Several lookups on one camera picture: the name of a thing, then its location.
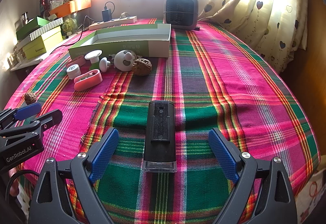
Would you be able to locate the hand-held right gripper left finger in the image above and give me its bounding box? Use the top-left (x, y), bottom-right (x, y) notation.
top-left (28, 127), bottom-right (120, 224)

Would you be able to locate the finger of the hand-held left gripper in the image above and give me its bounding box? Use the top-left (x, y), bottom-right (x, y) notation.
top-left (0, 110), bottom-right (63, 153)
top-left (0, 102), bottom-right (42, 129)

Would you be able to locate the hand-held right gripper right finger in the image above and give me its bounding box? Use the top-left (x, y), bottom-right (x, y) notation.
top-left (208, 127), bottom-right (298, 224)

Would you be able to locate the pink oval clip case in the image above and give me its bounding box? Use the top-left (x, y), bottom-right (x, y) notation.
top-left (74, 69), bottom-right (103, 91)

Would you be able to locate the white round cap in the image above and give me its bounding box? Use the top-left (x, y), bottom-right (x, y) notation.
top-left (66, 64), bottom-right (81, 79)

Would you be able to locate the black device with clear cap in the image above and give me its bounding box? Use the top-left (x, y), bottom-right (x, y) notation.
top-left (142, 100), bottom-right (177, 173)

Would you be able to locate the green and white suction holder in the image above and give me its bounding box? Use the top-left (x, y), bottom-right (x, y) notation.
top-left (85, 50), bottom-right (103, 70)

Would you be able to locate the white round knob plug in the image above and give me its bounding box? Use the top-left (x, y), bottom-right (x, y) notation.
top-left (99, 57), bottom-right (111, 73)

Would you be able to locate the white panda face toy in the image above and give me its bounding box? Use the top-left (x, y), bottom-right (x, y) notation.
top-left (114, 50), bottom-right (137, 72)

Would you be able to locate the green and white cardboard box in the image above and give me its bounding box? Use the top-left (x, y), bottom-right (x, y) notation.
top-left (68, 23), bottom-right (172, 59)

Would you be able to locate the white board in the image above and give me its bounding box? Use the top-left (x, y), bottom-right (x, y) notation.
top-left (10, 36), bottom-right (69, 72)

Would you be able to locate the yellow-green cardboard box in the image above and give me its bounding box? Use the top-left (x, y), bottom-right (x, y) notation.
top-left (22, 27), bottom-right (63, 60)

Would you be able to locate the pink and green plaid cloth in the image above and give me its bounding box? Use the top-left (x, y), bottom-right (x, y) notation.
top-left (4, 18), bottom-right (321, 224)

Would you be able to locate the striped cardboard box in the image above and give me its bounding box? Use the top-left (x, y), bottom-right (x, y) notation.
top-left (17, 17), bottom-right (64, 47)

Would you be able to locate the dark green box lid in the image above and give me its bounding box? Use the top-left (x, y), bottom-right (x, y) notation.
top-left (16, 16), bottom-right (50, 40)

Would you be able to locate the glass tank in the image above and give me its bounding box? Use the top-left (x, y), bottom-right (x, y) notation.
top-left (62, 11), bottom-right (84, 33)

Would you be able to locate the orange tank lid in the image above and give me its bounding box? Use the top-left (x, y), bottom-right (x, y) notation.
top-left (50, 0), bottom-right (91, 16)

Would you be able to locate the cream power strip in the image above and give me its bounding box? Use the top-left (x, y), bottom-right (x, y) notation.
top-left (89, 16), bottom-right (137, 30)

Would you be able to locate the grey space heater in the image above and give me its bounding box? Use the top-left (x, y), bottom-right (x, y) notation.
top-left (163, 0), bottom-right (199, 30)

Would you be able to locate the cream curtain with hearts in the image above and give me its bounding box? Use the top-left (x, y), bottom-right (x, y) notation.
top-left (197, 0), bottom-right (308, 74)

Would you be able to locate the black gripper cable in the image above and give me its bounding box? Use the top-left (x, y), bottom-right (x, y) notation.
top-left (5, 169), bottom-right (39, 204)

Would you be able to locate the black charger cable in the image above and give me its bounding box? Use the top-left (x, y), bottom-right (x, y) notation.
top-left (50, 1), bottom-right (115, 54)

